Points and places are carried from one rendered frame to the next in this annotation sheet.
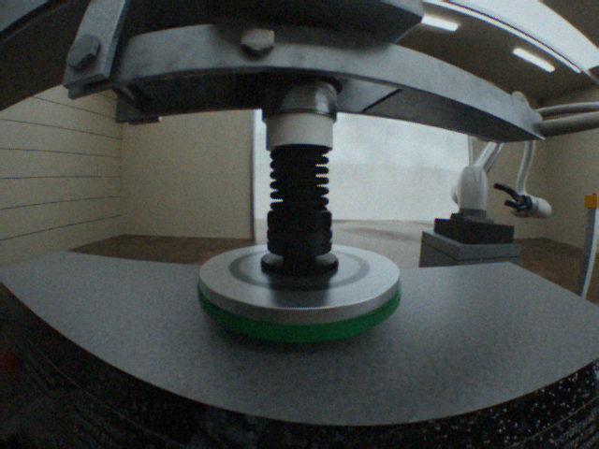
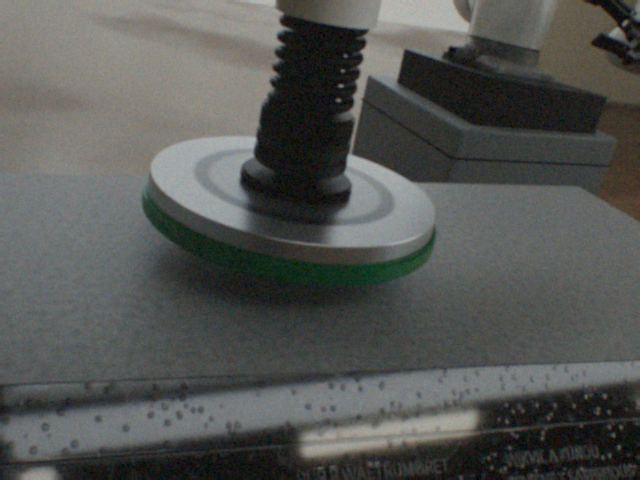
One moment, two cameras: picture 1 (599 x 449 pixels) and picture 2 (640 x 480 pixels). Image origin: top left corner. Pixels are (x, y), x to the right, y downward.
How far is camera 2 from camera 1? 33 cm
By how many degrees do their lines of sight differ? 34
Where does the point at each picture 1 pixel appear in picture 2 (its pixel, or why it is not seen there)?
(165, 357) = (181, 342)
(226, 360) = (261, 325)
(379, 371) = (430, 320)
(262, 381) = (321, 338)
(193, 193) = not seen: outside the picture
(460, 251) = (464, 139)
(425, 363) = (475, 314)
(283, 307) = (349, 245)
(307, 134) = (362, 14)
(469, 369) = (530, 326)
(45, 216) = not seen: outside the picture
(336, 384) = (396, 333)
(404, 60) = not seen: outside the picture
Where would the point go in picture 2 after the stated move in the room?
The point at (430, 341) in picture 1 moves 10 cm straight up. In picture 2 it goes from (471, 292) to (508, 170)
